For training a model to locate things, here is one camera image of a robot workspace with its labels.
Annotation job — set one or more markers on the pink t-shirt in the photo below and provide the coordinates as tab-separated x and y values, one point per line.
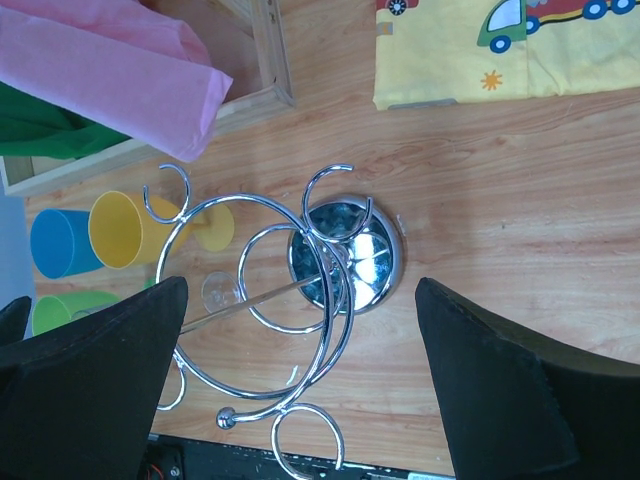
119	64

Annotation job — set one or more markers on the blue plastic wine glass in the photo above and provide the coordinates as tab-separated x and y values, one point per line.
60	243

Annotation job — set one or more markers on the chrome wine glass rack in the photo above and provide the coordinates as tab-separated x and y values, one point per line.
345	257

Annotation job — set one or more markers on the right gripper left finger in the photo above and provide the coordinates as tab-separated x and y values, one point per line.
78	402

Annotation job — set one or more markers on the clear wine glass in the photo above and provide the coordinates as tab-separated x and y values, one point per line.
219	290

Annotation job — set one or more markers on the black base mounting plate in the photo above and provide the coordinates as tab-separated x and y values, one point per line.
170	457

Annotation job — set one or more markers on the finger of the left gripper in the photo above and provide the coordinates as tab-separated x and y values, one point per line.
14	319

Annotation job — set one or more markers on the green vest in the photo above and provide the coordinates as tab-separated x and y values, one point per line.
33	127

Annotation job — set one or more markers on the yellow printed folded cloth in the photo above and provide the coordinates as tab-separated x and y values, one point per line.
463	52

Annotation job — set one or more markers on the green plastic wine glass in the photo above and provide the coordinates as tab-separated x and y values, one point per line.
53	311

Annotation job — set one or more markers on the wooden clothes rack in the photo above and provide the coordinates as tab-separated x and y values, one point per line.
244	39

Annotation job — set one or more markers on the orange plastic wine glass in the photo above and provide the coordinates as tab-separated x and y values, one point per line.
122	233

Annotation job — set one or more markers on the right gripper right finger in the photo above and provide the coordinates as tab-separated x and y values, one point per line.
517	404

